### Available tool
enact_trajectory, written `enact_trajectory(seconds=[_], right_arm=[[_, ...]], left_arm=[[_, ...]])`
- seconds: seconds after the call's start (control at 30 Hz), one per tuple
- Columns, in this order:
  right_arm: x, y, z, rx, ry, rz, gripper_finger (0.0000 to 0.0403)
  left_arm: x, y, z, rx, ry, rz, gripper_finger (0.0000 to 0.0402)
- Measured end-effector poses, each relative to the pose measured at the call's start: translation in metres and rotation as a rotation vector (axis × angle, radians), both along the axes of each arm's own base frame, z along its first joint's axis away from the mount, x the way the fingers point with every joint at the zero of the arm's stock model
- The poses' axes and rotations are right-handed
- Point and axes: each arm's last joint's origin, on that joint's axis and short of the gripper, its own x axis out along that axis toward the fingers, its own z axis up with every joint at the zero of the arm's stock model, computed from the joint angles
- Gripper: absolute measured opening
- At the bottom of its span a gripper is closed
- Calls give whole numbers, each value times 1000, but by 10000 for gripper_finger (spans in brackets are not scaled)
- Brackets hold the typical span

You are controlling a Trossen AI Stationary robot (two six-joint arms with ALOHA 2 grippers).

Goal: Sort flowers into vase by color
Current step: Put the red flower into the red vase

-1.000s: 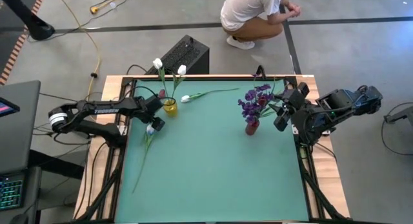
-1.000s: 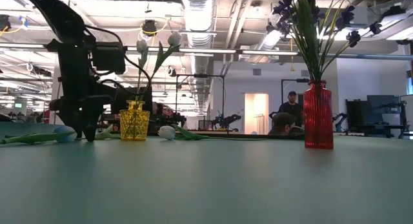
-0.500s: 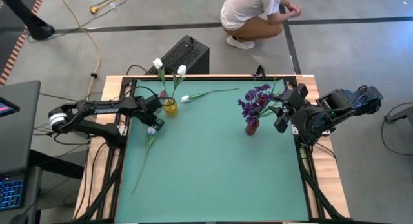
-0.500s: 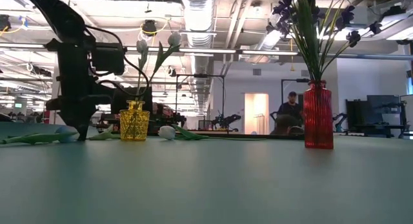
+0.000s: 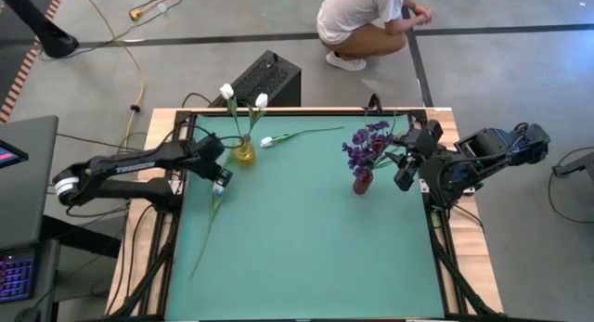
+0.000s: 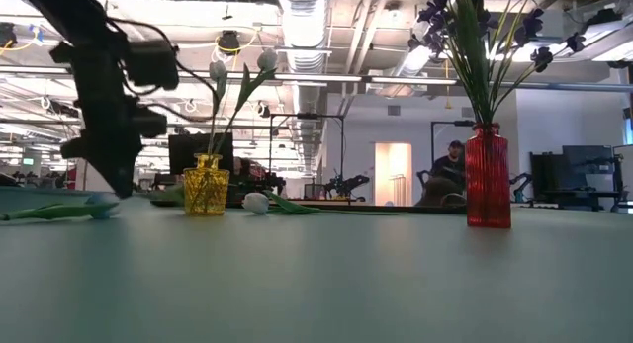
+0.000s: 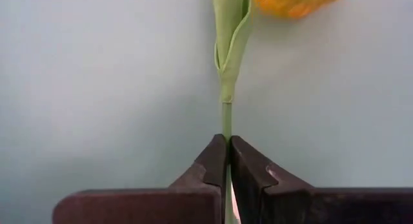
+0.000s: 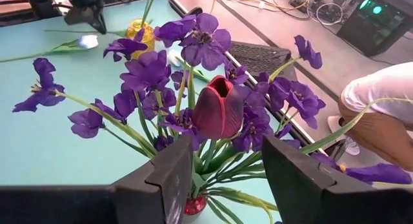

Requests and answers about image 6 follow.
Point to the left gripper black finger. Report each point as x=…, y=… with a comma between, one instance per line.
x=106, y=167
x=128, y=160

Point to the blue tulip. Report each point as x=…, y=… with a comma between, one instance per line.
x=101, y=207

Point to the white artificial tulip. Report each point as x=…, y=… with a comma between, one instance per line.
x=255, y=203
x=217, y=70
x=267, y=60

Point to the red glass vase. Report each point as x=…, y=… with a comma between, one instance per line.
x=488, y=185

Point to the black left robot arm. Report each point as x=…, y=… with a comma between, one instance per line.
x=54, y=12

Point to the yellow glass vase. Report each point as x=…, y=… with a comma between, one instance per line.
x=205, y=190

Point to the black monitor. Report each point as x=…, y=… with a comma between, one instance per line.
x=190, y=152

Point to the green exit sign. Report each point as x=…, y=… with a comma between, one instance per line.
x=28, y=161

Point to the black background robot arms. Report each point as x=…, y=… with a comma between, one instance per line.
x=346, y=185

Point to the green table mat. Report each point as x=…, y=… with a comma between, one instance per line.
x=316, y=283

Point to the person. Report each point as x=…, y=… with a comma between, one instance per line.
x=450, y=167

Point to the dark monitor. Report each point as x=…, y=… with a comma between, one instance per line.
x=588, y=160

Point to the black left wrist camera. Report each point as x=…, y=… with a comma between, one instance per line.
x=153, y=63

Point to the black overhead camera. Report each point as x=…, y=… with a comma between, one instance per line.
x=229, y=40

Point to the black background frame stand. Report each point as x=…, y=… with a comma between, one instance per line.
x=306, y=116

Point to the silver ceiling air duct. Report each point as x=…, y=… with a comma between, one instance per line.
x=302, y=26

